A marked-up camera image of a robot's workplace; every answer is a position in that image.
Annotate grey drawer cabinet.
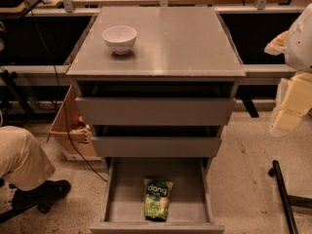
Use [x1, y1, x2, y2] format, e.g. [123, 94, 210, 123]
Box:
[65, 6, 247, 234]

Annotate green rice chip bag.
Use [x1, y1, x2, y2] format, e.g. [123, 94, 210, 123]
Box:
[143, 178, 174, 220]

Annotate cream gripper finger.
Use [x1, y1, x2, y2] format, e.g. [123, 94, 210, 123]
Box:
[264, 31, 288, 56]
[269, 72, 312, 137]

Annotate white ceramic bowl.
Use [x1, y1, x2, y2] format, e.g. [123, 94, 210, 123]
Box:
[102, 25, 137, 55]

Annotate grey drawer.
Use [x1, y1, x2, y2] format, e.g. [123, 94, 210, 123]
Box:
[92, 136, 221, 157]
[91, 158, 224, 234]
[76, 97, 235, 126]

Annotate cardboard box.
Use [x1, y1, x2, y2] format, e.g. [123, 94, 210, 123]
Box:
[49, 86, 98, 160]

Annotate black shoe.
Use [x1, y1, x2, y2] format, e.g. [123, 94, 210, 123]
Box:
[12, 180, 71, 214]

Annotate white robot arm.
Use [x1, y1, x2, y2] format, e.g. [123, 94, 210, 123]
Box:
[264, 4, 312, 137]

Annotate black floor cable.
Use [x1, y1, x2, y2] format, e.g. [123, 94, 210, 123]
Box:
[14, 0, 108, 182]

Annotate black metal stand leg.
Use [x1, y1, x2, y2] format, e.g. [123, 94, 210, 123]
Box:
[268, 160, 312, 234]

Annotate grey bottom drawer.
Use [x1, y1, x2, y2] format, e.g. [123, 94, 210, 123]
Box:
[91, 158, 224, 234]

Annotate person leg beige trousers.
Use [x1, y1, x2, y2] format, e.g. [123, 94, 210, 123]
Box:
[0, 126, 56, 191]

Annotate grey middle drawer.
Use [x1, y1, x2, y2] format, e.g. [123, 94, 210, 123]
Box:
[92, 136, 221, 157]

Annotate grey top drawer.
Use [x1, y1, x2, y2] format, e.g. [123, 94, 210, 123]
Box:
[76, 97, 235, 126]

